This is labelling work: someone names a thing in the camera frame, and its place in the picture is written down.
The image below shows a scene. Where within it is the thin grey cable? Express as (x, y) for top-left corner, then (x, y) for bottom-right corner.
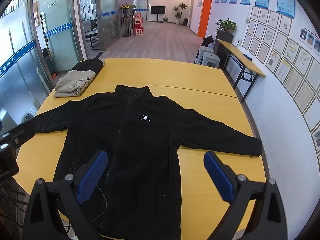
(91, 185), (108, 223)

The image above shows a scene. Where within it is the black fleece jacket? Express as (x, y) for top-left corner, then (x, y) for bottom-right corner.
(31, 85), (263, 240)

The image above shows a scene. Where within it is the tall potted palm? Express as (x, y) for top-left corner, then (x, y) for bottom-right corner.
(172, 2), (188, 25)

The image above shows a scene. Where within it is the folded beige printed sweatshirt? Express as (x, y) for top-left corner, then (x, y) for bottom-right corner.
(54, 69), (97, 98)

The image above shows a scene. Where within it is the vase of sunflowers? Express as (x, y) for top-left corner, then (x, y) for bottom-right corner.
(120, 2), (137, 17)

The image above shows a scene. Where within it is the bundle of black cables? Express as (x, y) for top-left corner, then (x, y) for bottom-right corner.
(0, 180), (28, 230)

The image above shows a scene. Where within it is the folded black garment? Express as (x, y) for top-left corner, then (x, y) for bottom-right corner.
(72, 58), (105, 74)

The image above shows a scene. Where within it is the stack of red boxes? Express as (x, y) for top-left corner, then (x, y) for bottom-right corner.
(133, 12), (144, 36)

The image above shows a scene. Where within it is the narrow wooden folding table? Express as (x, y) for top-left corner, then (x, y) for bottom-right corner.
(217, 39), (266, 103)

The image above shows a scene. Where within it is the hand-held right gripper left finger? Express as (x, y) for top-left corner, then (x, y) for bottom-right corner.
(22, 150), (108, 240)

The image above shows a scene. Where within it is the office desk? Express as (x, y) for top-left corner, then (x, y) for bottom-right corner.
(84, 31), (101, 51)

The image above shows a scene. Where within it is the orange door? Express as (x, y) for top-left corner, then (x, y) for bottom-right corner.
(197, 0), (213, 38)

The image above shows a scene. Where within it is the black television on stand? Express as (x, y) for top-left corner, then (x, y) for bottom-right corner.
(150, 6), (166, 22)

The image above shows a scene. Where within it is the black cabinet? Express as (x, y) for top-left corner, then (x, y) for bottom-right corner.
(215, 29), (234, 68)

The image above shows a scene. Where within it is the wall of framed notices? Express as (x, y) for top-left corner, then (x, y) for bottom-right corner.
(241, 5), (320, 155)

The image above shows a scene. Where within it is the black backpack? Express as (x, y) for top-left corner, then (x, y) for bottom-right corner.
(202, 35), (215, 47)

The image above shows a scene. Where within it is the black plant stand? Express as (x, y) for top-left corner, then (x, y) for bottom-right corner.
(121, 17), (132, 37)

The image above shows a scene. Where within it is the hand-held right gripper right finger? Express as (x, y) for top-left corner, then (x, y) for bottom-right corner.
(203, 151), (288, 240)

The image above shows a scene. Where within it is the grey plastic stool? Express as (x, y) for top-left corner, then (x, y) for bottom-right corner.
(194, 45), (215, 64)
(200, 52), (220, 68)

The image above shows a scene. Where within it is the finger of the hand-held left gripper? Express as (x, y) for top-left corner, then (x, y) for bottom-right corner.
(0, 121), (36, 153)

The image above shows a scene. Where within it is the frosted glass partition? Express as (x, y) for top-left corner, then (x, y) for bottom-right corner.
(0, 0), (119, 130)

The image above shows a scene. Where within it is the leafy potted plant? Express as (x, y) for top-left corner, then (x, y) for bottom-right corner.
(216, 18), (237, 33)

